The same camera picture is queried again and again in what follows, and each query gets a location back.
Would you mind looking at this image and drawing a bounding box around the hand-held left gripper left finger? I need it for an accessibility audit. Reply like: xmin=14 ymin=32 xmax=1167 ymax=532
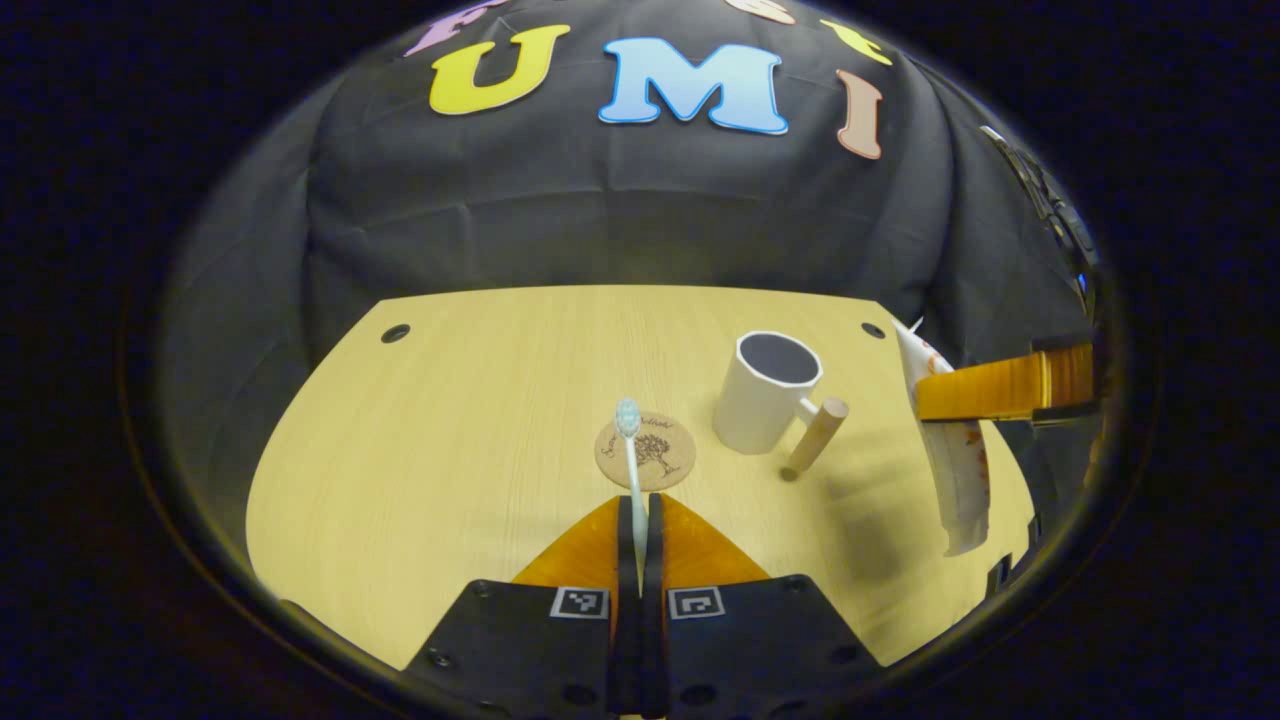
xmin=400 ymin=495 xmax=642 ymax=719

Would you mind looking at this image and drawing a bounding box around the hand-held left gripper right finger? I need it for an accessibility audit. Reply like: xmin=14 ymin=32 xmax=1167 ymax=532
xmin=640 ymin=492 xmax=887 ymax=719

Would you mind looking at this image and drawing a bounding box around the white toothpaste tube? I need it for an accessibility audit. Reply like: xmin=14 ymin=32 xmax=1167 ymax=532
xmin=892 ymin=317 xmax=992 ymax=559

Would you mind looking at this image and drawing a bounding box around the white toothbrush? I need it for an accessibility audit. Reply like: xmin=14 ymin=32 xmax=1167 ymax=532
xmin=613 ymin=398 xmax=650 ymax=591

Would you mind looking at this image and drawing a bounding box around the round cork coaster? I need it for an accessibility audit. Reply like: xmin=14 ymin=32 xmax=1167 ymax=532
xmin=594 ymin=411 xmax=698 ymax=492

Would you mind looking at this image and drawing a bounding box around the white cup with wooden handle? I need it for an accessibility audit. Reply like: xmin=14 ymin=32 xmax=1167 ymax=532
xmin=712 ymin=331 xmax=851 ymax=483

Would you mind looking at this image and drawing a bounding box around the black backdrop cloth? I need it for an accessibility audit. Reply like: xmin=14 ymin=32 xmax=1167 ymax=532
xmin=155 ymin=0 xmax=1101 ymax=561

